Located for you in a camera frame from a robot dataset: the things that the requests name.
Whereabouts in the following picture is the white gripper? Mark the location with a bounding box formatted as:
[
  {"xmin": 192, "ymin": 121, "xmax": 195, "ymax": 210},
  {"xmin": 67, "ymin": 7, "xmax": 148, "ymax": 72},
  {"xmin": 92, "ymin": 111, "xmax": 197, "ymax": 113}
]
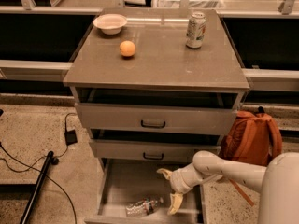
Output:
[{"xmin": 157, "ymin": 163, "xmax": 203, "ymax": 215}]

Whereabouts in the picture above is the clear plastic water bottle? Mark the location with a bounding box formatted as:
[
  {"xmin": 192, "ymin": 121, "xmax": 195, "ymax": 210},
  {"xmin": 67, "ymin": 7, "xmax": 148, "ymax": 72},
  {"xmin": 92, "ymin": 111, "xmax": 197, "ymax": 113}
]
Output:
[{"xmin": 125, "ymin": 197, "xmax": 164, "ymax": 217}]

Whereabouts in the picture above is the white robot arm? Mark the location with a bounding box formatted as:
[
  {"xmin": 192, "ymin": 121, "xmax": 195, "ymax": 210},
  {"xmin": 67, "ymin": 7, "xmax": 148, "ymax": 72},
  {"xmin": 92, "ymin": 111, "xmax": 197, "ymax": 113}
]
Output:
[{"xmin": 157, "ymin": 151, "xmax": 299, "ymax": 224}]

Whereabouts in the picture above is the bottom grey drawer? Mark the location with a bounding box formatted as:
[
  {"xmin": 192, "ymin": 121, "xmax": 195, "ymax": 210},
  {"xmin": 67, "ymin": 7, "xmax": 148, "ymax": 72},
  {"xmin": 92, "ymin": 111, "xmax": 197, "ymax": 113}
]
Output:
[{"xmin": 84, "ymin": 160, "xmax": 205, "ymax": 224}]

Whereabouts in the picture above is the grey drawer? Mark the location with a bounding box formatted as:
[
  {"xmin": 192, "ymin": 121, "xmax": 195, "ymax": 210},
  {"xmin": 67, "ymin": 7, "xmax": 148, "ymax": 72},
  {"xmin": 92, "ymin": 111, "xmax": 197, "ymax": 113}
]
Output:
[
  {"xmin": 75, "ymin": 103, "xmax": 236, "ymax": 135},
  {"xmin": 90, "ymin": 140, "xmax": 220, "ymax": 162},
  {"xmin": 84, "ymin": 160, "xmax": 205, "ymax": 224}
]

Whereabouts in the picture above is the middle grey drawer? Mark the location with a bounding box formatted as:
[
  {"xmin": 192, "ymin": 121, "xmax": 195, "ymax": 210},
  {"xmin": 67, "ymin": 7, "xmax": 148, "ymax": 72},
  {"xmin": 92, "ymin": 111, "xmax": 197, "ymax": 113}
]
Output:
[{"xmin": 90, "ymin": 140, "xmax": 220, "ymax": 162}]

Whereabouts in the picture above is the grey drawer cabinet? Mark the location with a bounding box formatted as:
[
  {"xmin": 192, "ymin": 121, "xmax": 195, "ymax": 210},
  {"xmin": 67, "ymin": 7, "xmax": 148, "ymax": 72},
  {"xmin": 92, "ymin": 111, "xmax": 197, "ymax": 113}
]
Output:
[{"xmin": 63, "ymin": 7, "xmax": 251, "ymax": 224}]

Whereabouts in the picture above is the top grey drawer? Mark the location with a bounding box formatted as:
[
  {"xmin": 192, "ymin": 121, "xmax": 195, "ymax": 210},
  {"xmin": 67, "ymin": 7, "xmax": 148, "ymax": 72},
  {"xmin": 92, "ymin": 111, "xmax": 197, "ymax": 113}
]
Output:
[{"xmin": 75, "ymin": 103, "xmax": 236, "ymax": 135}]

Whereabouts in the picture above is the orange backpack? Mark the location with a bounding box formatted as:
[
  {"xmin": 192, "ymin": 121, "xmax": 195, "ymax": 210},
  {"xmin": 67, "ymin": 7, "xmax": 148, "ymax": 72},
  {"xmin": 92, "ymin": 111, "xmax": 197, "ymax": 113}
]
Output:
[{"xmin": 218, "ymin": 106, "xmax": 284, "ymax": 207}]

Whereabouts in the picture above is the black power adapter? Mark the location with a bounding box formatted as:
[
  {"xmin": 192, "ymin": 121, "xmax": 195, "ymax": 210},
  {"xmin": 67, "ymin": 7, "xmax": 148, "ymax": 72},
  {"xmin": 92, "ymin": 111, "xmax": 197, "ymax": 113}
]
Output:
[{"xmin": 64, "ymin": 130, "xmax": 78, "ymax": 146}]

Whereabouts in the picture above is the black floor pole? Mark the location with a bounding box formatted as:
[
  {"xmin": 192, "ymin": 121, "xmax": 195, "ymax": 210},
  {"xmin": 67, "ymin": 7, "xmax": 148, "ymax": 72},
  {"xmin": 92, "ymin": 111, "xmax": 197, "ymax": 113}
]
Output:
[{"xmin": 20, "ymin": 151, "xmax": 54, "ymax": 224}]

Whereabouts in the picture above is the orange fruit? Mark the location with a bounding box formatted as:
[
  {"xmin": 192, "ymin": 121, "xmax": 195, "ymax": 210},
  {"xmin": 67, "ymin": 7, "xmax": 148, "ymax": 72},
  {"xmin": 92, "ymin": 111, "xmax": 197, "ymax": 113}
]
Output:
[{"xmin": 120, "ymin": 41, "xmax": 136, "ymax": 57}]

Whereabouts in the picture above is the green white soda can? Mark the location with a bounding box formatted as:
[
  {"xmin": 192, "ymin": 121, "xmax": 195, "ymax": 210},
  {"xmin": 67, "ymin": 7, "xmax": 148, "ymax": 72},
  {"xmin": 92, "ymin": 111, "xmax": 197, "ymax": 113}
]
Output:
[{"xmin": 186, "ymin": 12, "xmax": 206, "ymax": 49}]

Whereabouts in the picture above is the white bowl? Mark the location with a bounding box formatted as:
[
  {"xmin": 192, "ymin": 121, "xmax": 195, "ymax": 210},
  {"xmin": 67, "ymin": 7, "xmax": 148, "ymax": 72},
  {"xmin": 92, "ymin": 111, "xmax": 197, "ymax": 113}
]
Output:
[{"xmin": 93, "ymin": 14, "xmax": 127, "ymax": 35}]

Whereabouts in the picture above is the black cable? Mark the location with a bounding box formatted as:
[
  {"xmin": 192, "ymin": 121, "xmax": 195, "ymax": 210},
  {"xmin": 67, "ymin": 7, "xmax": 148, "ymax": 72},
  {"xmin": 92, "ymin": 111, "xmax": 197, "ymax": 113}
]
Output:
[{"xmin": 0, "ymin": 112, "xmax": 78, "ymax": 224}]

